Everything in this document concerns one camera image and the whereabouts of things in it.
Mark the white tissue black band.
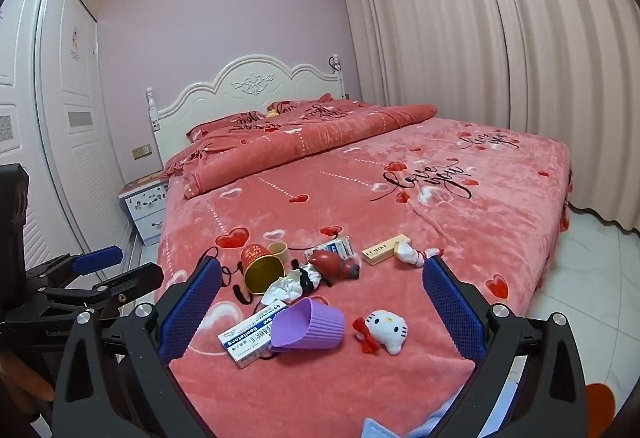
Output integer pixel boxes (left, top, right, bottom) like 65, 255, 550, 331
260, 265, 326, 306

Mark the bed with pink printed blanket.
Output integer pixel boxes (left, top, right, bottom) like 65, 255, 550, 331
145, 53, 573, 438

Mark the white wardrobe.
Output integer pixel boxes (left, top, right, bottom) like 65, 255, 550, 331
0, 0, 166, 269

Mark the white carved headboard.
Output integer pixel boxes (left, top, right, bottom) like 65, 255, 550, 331
146, 54, 346, 169

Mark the white Hello Kitty plush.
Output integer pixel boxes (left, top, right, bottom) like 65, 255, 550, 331
352, 309, 408, 355

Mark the purple ribbed cup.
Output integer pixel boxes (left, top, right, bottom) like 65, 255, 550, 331
270, 297, 347, 350

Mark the folded pink quilt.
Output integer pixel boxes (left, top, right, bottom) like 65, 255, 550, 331
162, 101, 441, 199

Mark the beige flat box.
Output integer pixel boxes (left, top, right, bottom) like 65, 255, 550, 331
361, 234, 412, 265

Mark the person's light blue clothing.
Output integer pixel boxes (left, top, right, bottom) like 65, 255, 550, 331
361, 417, 403, 438

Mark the red bear toy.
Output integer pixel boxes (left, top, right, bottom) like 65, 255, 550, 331
306, 251, 362, 289

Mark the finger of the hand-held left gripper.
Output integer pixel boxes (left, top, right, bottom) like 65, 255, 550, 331
30, 245, 124, 291
35, 263, 165, 319

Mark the pink printed pillow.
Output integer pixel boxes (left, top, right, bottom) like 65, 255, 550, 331
186, 111, 266, 141
266, 93, 366, 116

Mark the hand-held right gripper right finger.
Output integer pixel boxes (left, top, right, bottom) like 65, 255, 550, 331
422, 254, 588, 438

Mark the red cup gold inside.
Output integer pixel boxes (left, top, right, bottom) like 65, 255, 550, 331
241, 243, 287, 295

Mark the cream curtain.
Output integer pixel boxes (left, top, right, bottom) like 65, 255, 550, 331
335, 0, 640, 234

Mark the white tissue red tie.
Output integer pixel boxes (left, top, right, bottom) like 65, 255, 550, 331
394, 241, 442, 267

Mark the white floral nightstand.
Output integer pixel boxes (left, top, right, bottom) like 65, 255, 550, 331
119, 173, 168, 246

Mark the long white blue box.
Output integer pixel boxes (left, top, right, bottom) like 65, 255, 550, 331
217, 301, 291, 369

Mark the black cord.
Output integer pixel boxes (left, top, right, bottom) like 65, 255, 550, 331
197, 245, 256, 306

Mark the orange round object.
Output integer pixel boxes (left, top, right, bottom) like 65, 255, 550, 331
584, 383, 617, 438

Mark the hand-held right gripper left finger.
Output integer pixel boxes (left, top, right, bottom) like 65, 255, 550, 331
52, 258, 236, 438

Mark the person's left hand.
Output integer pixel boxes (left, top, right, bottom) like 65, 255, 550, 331
0, 350, 53, 414

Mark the small blue white carton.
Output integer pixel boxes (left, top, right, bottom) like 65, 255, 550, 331
305, 237, 353, 264

